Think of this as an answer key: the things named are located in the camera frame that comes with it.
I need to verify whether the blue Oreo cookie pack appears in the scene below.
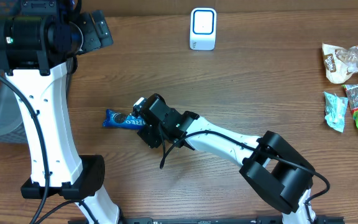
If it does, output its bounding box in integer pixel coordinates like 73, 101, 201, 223
103, 109, 145, 130

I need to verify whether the teal snack packet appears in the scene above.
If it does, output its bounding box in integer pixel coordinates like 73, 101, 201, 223
324, 92, 348, 133

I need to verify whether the beige paper pouch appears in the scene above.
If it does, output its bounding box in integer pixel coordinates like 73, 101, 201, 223
322, 44, 358, 84

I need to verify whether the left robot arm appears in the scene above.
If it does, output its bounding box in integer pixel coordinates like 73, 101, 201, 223
0, 1, 122, 224

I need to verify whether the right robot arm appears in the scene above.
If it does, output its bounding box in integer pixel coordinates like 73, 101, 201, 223
133, 94, 316, 223

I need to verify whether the white barcode scanner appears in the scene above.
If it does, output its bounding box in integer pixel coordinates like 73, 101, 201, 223
190, 7, 217, 51

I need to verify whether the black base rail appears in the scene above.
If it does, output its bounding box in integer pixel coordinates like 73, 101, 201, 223
67, 216, 345, 224

